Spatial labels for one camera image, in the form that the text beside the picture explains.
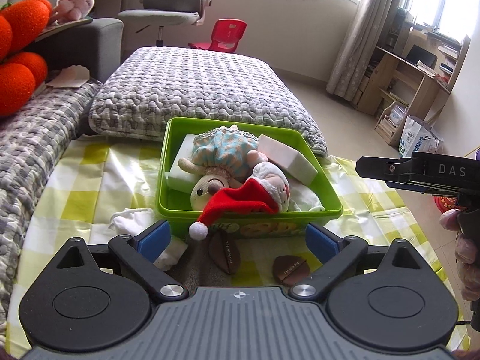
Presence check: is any white paper piece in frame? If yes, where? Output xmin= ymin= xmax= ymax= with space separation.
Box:
xmin=46 ymin=65 xmax=90 ymax=89

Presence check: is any grey quilted cushion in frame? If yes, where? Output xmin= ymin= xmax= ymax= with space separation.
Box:
xmin=89 ymin=46 xmax=328 ymax=158

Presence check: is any pink bunny plush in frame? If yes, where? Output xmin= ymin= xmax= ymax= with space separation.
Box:
xmin=48 ymin=0 xmax=95 ymax=24

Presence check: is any pink white sponge block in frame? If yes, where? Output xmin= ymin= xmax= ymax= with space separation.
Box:
xmin=258 ymin=134 xmax=319 ymax=186

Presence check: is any white cloth bundle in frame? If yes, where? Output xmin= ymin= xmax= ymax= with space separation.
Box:
xmin=288 ymin=178 xmax=325 ymax=212

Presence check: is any green plastic bin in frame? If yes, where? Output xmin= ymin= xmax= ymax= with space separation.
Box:
xmin=157 ymin=117 xmax=343 ymax=240

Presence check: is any white fluffy cloth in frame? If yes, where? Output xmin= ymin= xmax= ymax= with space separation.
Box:
xmin=108 ymin=208 xmax=187 ymax=272

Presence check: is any santa plush doll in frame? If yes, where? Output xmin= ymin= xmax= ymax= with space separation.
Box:
xmin=189 ymin=162 xmax=290 ymax=241

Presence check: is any white paper bag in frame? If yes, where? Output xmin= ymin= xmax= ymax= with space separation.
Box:
xmin=399 ymin=115 xmax=443 ymax=158

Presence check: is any grey green towel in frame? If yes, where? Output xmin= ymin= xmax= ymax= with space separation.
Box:
xmin=168 ymin=238 xmax=231 ymax=293

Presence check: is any red plastic chair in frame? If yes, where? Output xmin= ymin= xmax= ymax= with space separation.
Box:
xmin=188 ymin=19 xmax=247 ymax=54

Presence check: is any grey quilted sofa cover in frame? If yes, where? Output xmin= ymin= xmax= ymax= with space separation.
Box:
xmin=1 ymin=79 xmax=102 ymax=341

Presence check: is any wooden desk shelf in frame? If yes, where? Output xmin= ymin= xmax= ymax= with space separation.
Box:
xmin=353 ymin=8 xmax=471 ymax=146

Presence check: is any beige curtain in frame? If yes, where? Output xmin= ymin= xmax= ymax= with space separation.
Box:
xmin=326 ymin=0 xmax=400 ymax=102

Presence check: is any orange carrot plush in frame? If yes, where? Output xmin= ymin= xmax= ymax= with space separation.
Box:
xmin=1 ymin=0 xmax=52 ymax=118

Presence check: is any grey sofa armrest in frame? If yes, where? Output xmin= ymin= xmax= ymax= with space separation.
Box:
xmin=27 ymin=18 xmax=124 ymax=82

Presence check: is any person right hand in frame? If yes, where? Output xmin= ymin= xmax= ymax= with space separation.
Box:
xmin=439 ymin=210 xmax=480 ymax=302

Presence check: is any red yellow drum bucket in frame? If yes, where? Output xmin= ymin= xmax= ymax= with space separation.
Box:
xmin=433 ymin=196 xmax=465 ymax=214

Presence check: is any green checkered tablecloth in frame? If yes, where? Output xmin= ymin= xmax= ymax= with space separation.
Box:
xmin=6 ymin=137 xmax=447 ymax=357

